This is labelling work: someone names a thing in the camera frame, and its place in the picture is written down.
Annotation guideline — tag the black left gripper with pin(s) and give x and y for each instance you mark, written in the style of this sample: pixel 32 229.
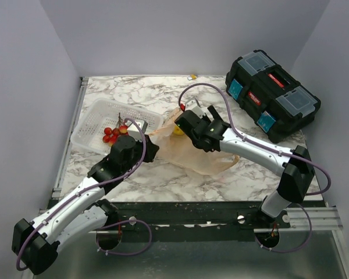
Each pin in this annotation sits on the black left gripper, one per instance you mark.
pixel 150 149

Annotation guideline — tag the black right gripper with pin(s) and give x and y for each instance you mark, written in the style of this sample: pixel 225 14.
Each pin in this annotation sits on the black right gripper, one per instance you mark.
pixel 214 114

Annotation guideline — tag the peach banana-print plastic bag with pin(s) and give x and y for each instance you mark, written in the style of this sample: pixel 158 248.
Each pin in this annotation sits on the peach banana-print plastic bag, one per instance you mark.
pixel 178 149

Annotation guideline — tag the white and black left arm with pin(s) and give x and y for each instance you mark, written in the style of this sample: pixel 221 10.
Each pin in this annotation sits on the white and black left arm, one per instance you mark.
pixel 37 243

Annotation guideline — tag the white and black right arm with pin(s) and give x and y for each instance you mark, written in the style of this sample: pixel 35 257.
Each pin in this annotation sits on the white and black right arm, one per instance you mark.
pixel 291 165

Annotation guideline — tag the red fake cherry bunch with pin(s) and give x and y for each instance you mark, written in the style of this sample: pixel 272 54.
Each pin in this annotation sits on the red fake cherry bunch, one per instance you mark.
pixel 112 134

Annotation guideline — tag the yellow fake fruit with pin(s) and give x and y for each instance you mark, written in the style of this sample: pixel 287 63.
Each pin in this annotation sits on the yellow fake fruit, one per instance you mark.
pixel 177 131

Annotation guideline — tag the white perforated plastic basket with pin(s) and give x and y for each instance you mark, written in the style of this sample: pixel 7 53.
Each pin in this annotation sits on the white perforated plastic basket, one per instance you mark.
pixel 104 113

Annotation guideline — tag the yellow hex key set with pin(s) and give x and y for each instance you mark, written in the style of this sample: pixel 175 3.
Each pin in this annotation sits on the yellow hex key set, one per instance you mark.
pixel 192 77

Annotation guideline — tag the black toolbox with blue latches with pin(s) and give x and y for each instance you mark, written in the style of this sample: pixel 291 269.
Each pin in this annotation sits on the black toolbox with blue latches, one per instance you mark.
pixel 278 103

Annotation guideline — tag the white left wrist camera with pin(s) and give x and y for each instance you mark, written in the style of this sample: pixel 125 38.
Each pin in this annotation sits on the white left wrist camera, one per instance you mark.
pixel 136 128

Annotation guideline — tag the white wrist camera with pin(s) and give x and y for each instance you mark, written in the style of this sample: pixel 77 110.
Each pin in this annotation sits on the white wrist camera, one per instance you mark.
pixel 136 128
pixel 192 109

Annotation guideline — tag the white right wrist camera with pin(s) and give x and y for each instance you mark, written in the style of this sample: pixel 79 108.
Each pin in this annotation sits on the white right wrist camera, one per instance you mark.
pixel 192 109

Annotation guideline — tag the black mounting rail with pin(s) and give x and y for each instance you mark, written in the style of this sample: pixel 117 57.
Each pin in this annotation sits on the black mounting rail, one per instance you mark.
pixel 137 222

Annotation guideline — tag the aluminium frame extrusion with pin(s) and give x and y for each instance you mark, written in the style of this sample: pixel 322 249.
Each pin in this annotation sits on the aluminium frame extrusion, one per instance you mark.
pixel 322 219

